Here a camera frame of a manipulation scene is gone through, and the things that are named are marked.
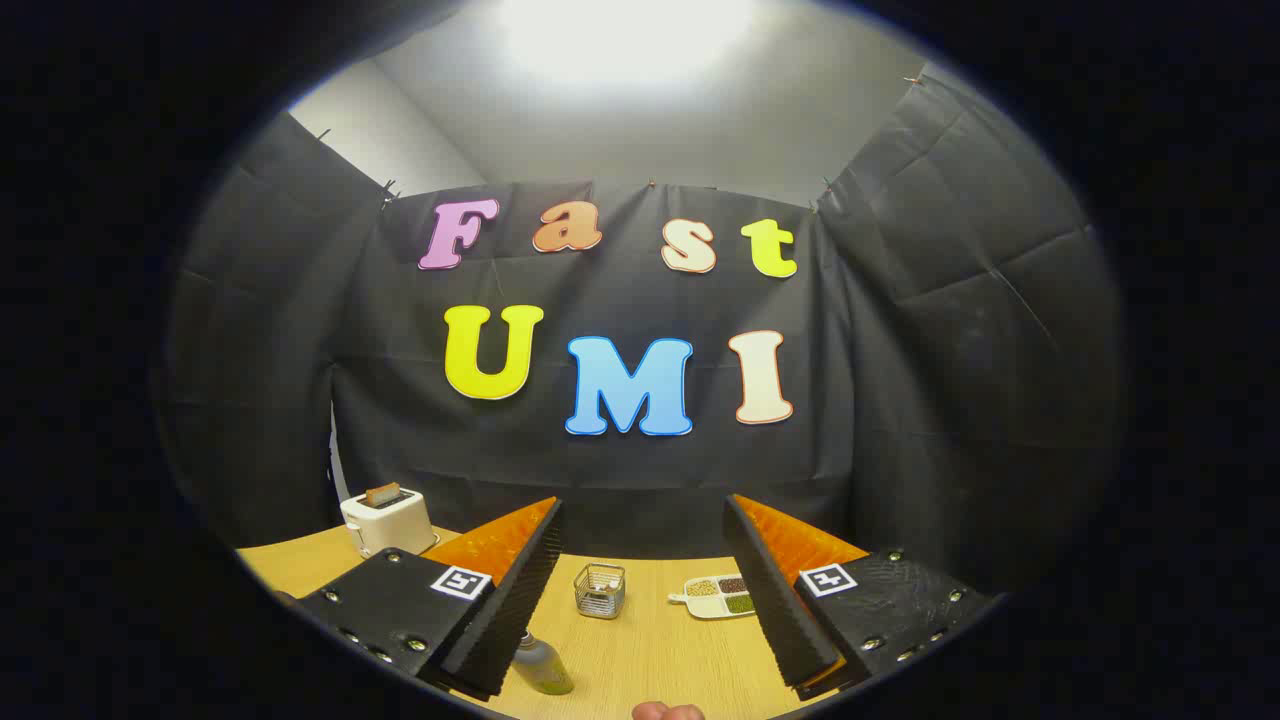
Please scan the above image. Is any silver juice bottle green label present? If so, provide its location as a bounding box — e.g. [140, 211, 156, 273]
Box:
[512, 630, 576, 697]

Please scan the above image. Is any white divided dish with beans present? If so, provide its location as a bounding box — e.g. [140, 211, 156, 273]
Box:
[668, 574, 758, 621]

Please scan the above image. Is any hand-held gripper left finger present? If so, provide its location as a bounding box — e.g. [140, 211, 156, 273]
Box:
[295, 497, 564, 701]

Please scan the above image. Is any wire mesh basket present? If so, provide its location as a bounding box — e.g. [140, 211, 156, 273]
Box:
[573, 563, 627, 621]

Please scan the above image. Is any white toaster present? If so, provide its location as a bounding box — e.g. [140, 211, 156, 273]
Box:
[340, 488, 439, 559]

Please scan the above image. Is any wooden table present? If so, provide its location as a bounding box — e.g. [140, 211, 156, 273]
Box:
[237, 525, 871, 720]

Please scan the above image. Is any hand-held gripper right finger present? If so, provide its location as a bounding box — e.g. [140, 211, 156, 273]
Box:
[722, 493, 996, 701]

